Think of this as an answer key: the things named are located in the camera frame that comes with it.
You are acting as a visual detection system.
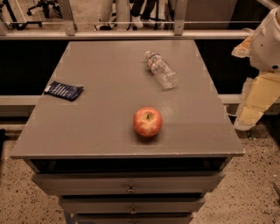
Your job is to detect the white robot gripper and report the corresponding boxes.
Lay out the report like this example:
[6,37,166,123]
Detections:
[231,6,280,130]

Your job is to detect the clear plastic water bottle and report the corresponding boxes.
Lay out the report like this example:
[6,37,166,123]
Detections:
[145,51,179,89]

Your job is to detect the red apple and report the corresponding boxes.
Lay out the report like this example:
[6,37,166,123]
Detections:
[133,107,163,137]

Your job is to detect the person legs white shoes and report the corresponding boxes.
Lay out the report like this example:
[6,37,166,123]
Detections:
[130,0,157,29]

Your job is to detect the grey drawer cabinet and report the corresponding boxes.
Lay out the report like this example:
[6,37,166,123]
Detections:
[10,39,245,224]

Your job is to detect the grey metal railing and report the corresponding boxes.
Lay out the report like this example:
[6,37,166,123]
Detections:
[0,0,253,40]

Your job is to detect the dark blue snack packet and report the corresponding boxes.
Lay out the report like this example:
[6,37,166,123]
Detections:
[44,81,83,102]

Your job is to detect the black office chair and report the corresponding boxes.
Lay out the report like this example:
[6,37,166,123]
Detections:
[26,0,62,18]

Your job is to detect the middle grey drawer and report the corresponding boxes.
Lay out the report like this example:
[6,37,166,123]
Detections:
[59,195,205,214]

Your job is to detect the grey drawer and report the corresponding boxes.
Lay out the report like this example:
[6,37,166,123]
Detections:
[59,195,205,214]
[76,213,193,224]
[32,171,225,196]

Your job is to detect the bottom grey drawer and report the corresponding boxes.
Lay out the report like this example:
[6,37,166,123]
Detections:
[76,213,193,224]

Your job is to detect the top grey drawer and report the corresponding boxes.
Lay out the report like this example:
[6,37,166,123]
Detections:
[32,171,225,196]

